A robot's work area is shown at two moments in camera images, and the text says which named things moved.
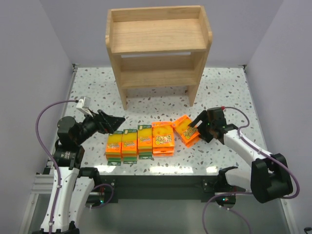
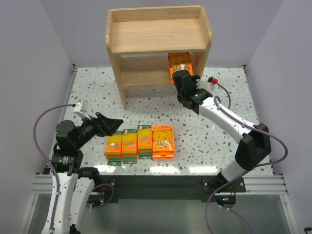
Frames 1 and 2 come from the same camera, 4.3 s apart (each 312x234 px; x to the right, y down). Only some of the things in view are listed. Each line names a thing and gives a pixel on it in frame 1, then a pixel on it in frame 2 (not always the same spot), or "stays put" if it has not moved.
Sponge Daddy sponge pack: x=145 y=142 stays put
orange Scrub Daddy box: x=187 y=133 to x=180 y=61
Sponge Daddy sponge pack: x=113 y=148 stays put
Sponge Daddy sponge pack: x=129 y=145 stays put
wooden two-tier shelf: x=159 y=47 stays put
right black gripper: x=210 y=126 to x=180 y=76
